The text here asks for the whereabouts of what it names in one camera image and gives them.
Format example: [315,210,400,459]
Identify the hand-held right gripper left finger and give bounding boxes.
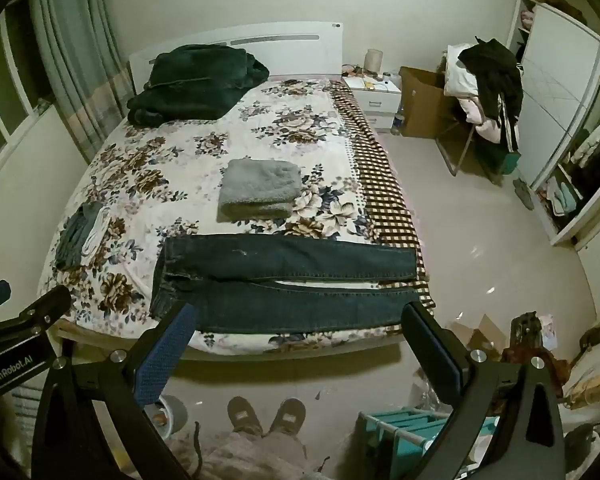
[31,301,199,480]

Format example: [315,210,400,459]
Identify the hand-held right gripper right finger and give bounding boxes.
[401,301,566,480]

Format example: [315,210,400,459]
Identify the dark blue jeans pants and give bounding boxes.
[149,234,421,334]

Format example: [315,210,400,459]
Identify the flat cardboard piece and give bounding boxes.
[450,314,506,356]

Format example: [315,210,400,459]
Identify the grey tape roll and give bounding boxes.
[147,394,188,441]

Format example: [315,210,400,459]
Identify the teal drying rack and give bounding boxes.
[355,407,501,480]

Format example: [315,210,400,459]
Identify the grey-green folded garment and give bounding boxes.
[55,201,105,272]

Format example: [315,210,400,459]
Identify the white folded cloth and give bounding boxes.
[82,208,112,261]

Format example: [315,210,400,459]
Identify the brown slipper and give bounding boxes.
[270,398,307,436]
[227,396,265,436]

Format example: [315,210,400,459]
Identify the person's legs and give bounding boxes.
[200,430,331,480]

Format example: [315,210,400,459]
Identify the brown checkered blanket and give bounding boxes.
[330,80,436,333]

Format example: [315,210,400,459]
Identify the grey slipper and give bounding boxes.
[512,179,536,211]

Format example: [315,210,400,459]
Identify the folded grey fleece blanket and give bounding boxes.
[216,158,302,222]

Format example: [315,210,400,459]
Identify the floral fleece blanket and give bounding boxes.
[37,77,381,356]

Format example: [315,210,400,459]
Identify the chair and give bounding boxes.
[437,122,521,177]

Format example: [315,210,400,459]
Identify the window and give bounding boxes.
[0,0,56,176]

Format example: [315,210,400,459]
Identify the green curtain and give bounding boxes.
[27,0,136,166]

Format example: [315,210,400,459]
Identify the open cardboard box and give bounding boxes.
[399,66,461,139]

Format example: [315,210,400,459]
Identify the white nightstand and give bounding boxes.
[341,76,402,133]

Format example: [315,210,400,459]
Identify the dark green plush blanket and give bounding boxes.
[126,44,271,128]

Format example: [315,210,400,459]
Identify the pile of white pink clothes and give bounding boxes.
[444,45,506,143]

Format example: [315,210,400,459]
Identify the black garment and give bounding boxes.
[457,37,525,153]

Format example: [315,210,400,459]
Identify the white wardrobe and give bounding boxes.
[505,0,600,248]

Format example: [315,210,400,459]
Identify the white bed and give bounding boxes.
[50,21,411,362]

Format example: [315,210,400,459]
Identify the black cable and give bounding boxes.
[192,422,204,472]

